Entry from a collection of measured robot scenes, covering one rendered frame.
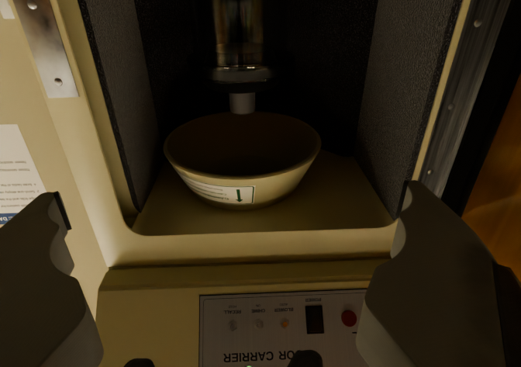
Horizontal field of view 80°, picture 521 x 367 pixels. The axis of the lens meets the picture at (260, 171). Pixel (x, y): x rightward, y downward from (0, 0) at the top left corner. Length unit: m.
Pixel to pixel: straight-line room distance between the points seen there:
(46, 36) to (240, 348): 0.29
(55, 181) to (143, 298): 0.61
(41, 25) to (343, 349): 0.34
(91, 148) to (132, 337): 0.17
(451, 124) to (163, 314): 0.30
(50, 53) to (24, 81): 0.55
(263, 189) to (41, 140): 0.64
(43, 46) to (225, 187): 0.17
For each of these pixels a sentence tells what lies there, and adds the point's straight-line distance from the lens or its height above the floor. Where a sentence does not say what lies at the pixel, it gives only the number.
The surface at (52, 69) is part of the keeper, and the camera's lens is 0.27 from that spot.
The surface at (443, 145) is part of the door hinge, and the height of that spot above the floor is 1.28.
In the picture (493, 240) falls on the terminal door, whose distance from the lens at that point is 0.28.
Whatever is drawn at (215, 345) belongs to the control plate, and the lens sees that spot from 0.33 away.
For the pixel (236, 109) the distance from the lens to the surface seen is 0.34.
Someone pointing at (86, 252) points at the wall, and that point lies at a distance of 1.03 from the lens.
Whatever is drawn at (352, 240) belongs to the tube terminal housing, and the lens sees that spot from 0.33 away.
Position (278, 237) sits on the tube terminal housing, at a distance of 0.31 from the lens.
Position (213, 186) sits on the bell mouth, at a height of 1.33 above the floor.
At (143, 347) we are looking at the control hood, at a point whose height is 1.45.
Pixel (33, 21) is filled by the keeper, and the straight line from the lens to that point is 0.26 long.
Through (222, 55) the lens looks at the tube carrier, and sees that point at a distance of 0.29.
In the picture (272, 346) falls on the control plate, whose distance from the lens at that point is 0.33.
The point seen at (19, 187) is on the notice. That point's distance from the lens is 0.96.
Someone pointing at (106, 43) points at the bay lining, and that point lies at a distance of 0.30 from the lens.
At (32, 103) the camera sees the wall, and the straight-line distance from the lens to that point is 0.83.
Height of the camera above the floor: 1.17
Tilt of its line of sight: 31 degrees up
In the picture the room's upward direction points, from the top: 179 degrees clockwise
